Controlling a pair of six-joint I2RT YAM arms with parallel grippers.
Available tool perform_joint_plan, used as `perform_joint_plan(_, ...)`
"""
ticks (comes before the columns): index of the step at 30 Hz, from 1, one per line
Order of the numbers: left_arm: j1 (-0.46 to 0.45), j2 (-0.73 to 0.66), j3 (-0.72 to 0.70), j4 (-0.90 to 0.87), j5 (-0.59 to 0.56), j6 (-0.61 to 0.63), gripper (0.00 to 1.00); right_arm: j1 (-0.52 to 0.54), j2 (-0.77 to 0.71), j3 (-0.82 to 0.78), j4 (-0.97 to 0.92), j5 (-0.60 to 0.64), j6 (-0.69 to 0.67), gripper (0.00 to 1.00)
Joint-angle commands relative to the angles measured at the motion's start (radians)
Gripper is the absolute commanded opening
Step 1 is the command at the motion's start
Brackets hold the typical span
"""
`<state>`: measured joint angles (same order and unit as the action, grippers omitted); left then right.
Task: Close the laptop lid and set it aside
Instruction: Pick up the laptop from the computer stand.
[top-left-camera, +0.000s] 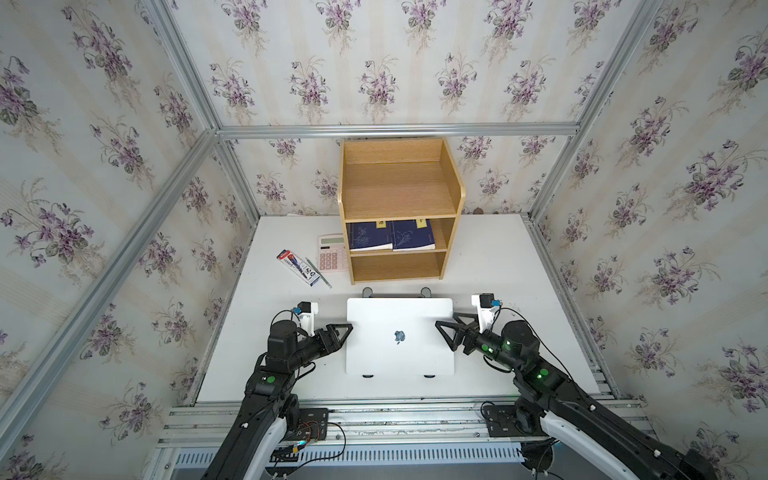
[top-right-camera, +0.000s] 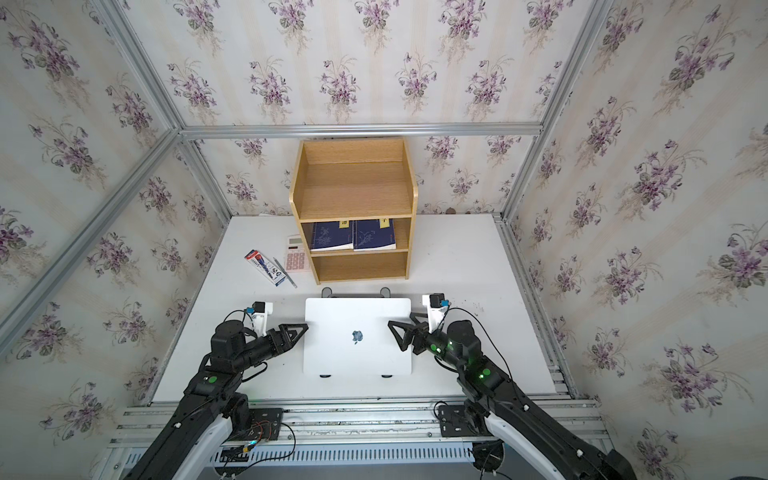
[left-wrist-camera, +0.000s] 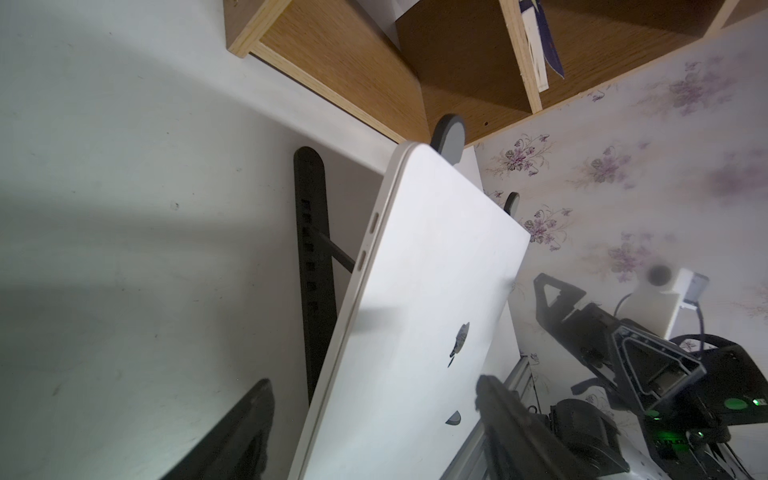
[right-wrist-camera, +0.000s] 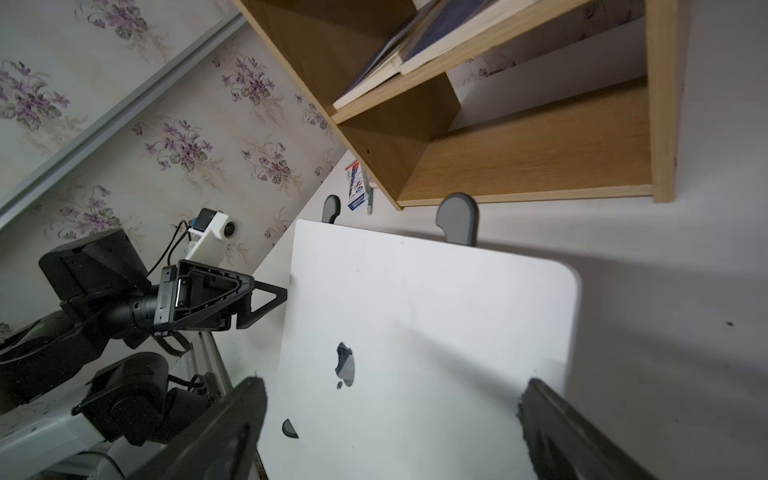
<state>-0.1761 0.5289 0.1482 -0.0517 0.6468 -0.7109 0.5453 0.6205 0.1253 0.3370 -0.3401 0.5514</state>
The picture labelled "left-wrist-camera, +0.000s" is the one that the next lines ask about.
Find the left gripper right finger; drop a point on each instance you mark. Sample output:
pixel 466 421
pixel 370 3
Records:
pixel 519 446

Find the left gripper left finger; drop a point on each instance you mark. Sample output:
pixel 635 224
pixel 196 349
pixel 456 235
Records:
pixel 236 448

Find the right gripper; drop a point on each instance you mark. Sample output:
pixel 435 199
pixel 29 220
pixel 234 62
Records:
pixel 654 378

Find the silver laptop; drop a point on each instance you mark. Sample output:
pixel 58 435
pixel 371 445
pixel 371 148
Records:
pixel 344 444

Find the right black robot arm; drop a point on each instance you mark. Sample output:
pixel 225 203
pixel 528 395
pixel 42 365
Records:
pixel 686 391

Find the black laptop stand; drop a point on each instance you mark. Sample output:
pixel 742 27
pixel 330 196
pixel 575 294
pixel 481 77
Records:
pixel 315 264

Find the blue book right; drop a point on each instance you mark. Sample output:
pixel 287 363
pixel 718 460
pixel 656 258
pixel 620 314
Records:
pixel 541 43

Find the wooden shelf organizer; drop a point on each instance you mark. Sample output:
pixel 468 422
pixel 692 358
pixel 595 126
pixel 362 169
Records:
pixel 468 58

